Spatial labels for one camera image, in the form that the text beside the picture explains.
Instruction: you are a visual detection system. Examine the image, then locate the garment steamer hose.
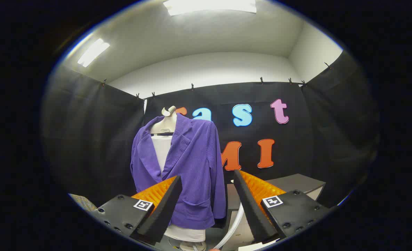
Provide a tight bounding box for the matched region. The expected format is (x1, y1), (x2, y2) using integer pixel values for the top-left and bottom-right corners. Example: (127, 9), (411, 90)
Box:
(215, 202), (244, 250)

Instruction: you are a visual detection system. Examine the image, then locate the row of black clips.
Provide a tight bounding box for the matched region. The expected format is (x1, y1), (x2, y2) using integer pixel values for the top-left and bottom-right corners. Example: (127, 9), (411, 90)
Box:
(101, 62), (332, 100)

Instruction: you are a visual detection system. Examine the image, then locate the patterned sheet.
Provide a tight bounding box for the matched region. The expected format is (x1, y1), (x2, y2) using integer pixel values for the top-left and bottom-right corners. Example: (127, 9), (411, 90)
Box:
(68, 193), (96, 211)

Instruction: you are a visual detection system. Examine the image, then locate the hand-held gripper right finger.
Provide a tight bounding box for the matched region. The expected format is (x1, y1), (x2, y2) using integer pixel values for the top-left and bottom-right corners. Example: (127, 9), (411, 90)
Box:
(233, 169), (332, 244)

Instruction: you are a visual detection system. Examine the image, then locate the cream plastic hanger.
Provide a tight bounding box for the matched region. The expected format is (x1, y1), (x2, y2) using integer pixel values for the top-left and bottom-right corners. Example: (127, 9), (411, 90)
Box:
(150, 106), (178, 136)

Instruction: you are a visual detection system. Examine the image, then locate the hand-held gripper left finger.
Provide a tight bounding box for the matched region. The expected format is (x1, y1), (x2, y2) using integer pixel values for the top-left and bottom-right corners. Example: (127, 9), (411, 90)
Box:
(89, 175), (183, 245)

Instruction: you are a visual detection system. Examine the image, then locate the white ironing form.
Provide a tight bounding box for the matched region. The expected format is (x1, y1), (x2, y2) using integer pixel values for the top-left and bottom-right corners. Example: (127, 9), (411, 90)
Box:
(151, 134), (206, 243)

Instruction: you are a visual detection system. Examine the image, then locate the grey top white cabinet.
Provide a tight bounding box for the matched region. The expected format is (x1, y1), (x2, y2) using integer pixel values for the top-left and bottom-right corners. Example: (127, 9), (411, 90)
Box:
(227, 173), (326, 244)

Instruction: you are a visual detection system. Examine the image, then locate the purple corduroy jacket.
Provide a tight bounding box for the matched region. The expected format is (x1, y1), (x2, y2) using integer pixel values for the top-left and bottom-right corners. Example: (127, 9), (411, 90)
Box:
(130, 113), (226, 230)

